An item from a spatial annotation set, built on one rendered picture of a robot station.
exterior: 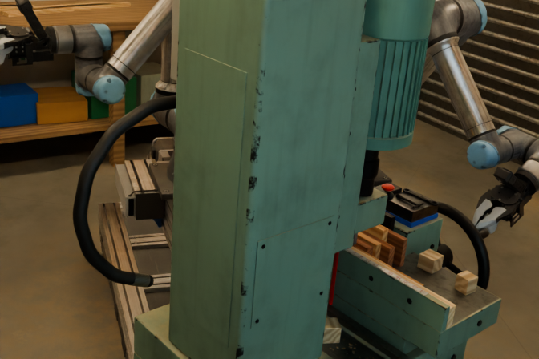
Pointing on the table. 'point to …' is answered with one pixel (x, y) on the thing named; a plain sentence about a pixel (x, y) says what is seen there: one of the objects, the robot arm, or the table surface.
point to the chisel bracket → (370, 211)
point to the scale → (387, 272)
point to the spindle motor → (397, 56)
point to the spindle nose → (371, 162)
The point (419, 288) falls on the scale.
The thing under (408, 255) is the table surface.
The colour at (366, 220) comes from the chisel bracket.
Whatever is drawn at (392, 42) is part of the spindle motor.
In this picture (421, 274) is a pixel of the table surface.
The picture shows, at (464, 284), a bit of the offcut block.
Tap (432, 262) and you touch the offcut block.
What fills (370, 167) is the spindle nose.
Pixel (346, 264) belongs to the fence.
